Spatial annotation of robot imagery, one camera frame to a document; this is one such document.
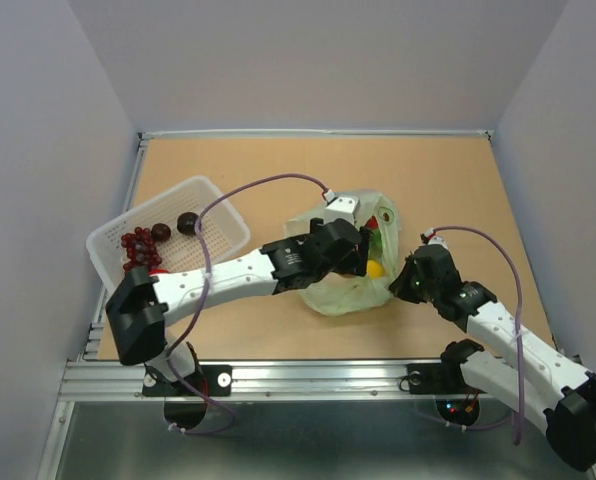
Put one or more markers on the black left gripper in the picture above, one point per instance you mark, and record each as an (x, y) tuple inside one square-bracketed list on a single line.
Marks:
[(354, 262)]

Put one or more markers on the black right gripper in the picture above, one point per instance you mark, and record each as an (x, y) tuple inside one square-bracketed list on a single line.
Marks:
[(399, 285)]

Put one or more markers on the translucent green plastic bag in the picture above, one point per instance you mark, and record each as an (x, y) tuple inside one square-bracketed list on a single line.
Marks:
[(337, 295)]

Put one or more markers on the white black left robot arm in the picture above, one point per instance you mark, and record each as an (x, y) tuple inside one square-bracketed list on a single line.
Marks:
[(144, 305)]

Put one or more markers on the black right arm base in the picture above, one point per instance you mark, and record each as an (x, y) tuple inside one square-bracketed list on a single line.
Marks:
[(442, 377)]

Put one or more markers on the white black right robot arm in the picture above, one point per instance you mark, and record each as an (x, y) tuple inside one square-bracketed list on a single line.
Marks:
[(501, 358)]

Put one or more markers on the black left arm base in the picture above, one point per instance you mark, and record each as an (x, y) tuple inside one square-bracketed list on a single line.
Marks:
[(162, 375)]

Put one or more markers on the yellow lemon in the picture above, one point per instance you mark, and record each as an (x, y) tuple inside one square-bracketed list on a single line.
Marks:
[(375, 269)]

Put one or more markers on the red strawberry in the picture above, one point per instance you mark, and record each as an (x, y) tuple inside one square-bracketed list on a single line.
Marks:
[(372, 224)]

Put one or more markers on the dark plum at back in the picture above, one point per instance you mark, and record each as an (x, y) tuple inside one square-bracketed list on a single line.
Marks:
[(186, 223)]

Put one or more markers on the dark plum near grapes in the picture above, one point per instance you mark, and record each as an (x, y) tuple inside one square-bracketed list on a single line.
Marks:
[(160, 232)]

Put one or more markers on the red tomato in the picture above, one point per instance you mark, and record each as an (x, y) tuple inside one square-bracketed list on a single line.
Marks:
[(157, 271)]

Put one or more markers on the red grape bunch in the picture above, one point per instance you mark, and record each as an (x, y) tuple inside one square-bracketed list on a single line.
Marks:
[(140, 250)]

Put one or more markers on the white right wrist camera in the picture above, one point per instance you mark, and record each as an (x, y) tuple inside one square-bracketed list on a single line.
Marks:
[(432, 237)]

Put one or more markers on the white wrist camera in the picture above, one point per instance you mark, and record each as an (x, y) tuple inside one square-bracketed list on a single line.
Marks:
[(432, 237), (341, 207)]

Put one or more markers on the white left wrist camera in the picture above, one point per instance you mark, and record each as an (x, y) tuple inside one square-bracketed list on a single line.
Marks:
[(341, 207)]

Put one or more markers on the front aluminium mounting rail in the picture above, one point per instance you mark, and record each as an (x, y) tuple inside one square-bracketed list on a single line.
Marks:
[(260, 381)]

